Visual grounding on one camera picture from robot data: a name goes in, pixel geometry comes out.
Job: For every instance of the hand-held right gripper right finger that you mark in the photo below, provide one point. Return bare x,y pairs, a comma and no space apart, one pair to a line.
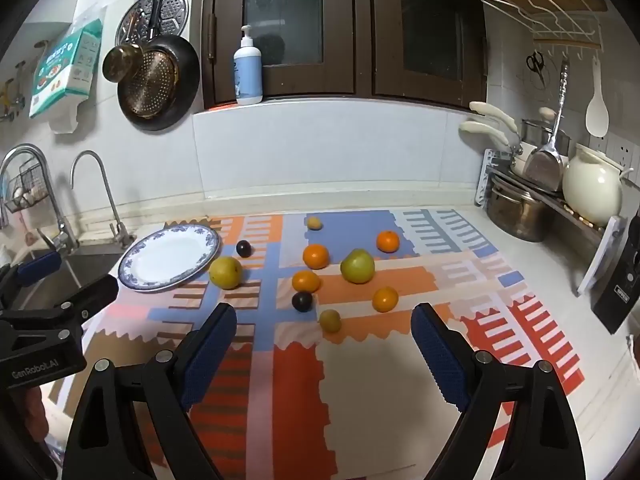
440,347

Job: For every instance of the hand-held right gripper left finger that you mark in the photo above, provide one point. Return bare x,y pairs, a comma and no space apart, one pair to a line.
212,347

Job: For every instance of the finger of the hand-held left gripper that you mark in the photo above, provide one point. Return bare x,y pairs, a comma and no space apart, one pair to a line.
37,266
70,300

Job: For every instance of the yellow lemon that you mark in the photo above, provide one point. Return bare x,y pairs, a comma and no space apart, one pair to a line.
225,273

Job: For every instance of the blue and white plate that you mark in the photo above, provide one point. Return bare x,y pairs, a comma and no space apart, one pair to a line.
167,259

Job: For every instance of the small yellow fruit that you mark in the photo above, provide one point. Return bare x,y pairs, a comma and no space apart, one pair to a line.
314,223
330,321

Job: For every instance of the orange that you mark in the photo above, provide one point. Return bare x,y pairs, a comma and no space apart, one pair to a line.
316,256
388,241
385,299
305,282

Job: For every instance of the green apple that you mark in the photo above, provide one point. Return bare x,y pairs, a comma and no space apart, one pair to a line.
357,266

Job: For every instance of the person's left hand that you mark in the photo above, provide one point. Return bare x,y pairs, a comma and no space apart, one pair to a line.
27,412

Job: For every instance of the stainless steel sink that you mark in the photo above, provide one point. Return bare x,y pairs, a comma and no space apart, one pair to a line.
85,260

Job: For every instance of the colourful patterned mat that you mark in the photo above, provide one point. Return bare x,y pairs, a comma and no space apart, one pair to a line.
350,375

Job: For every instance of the dark plum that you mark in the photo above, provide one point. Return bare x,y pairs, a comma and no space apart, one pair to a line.
243,249
302,302

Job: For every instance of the tall steel kitchen faucet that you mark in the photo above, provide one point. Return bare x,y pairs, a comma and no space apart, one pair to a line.
37,160

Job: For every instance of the thin gooseneck steel faucet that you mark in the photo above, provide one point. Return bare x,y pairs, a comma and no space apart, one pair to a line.
97,170

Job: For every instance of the stainless steel pot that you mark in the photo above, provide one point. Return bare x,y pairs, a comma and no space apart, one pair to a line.
515,210

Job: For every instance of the white and steel pot rack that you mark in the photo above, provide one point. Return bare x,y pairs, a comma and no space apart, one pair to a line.
600,255

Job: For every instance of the black knife block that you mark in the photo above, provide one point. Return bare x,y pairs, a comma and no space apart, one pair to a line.
620,285

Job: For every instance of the green and white box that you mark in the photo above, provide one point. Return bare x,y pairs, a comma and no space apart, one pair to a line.
65,67

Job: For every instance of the metal spatula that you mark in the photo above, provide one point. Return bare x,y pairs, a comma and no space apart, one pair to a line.
545,165

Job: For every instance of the brass colander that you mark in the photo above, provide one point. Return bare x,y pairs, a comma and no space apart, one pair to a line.
145,82

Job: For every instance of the cream ceramic pot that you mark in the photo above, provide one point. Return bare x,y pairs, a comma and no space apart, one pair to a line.
592,187

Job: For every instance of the steel pot with lid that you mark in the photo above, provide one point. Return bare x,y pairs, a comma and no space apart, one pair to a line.
532,132

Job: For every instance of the black frying pan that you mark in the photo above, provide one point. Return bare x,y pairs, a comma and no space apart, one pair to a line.
187,77

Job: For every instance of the white and blue pump bottle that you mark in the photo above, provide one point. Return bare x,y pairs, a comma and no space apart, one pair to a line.
248,72

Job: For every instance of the white rice paddle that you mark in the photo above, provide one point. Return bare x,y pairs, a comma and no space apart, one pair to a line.
597,110

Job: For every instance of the metal steamer plate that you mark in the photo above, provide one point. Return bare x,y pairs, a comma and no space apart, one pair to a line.
170,10

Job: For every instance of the black scissors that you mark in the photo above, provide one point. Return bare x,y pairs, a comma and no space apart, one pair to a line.
536,65

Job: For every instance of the wall hooks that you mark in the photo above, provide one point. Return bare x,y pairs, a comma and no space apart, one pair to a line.
12,95

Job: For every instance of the white wall socket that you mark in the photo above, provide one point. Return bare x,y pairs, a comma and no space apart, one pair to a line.
620,152

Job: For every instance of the dark brown window frame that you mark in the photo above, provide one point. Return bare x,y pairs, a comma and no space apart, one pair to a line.
360,30

